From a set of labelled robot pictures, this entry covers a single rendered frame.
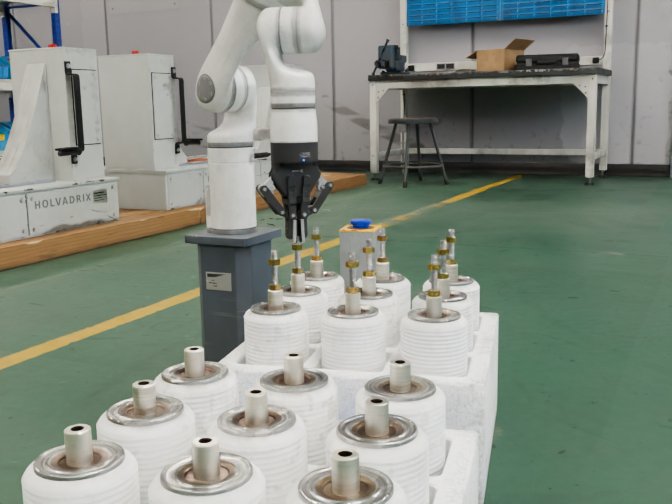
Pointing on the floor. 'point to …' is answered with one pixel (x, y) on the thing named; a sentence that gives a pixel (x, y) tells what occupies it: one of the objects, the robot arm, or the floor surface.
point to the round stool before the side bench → (417, 149)
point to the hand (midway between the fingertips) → (296, 230)
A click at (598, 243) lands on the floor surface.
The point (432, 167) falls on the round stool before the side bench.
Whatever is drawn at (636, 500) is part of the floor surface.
